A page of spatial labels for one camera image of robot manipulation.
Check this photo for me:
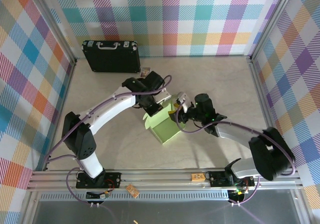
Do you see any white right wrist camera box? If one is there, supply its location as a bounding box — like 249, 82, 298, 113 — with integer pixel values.
175, 91, 192, 114

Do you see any grey metal sheet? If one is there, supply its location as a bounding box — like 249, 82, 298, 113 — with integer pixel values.
32, 200, 313, 224

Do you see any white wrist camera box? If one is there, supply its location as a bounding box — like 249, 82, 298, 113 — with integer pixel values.
155, 90, 173, 105
175, 91, 192, 114

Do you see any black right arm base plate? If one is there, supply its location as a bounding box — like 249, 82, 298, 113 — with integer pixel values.
208, 170, 256, 187

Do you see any light green paper box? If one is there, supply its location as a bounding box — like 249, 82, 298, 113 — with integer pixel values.
142, 92, 187, 145

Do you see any aluminium frame rail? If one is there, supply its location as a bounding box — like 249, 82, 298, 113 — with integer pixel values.
26, 168, 305, 192

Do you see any aluminium frame post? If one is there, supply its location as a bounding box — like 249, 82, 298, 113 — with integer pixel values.
29, 0, 78, 65
247, 0, 300, 62

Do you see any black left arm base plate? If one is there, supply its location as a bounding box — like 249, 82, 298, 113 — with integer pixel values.
75, 171, 122, 189

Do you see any black briefcase with silver handle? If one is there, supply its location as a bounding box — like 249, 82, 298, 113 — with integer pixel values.
81, 40, 141, 74

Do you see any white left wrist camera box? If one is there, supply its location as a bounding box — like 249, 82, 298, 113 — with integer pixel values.
155, 90, 173, 105

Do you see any perforated metal cable tray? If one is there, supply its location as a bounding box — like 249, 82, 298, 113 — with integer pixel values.
39, 193, 230, 201

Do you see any small orange circuit board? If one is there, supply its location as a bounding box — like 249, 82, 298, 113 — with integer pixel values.
125, 183, 140, 199

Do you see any aluminium side rail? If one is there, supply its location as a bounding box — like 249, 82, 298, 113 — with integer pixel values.
246, 56, 286, 168
42, 60, 77, 172

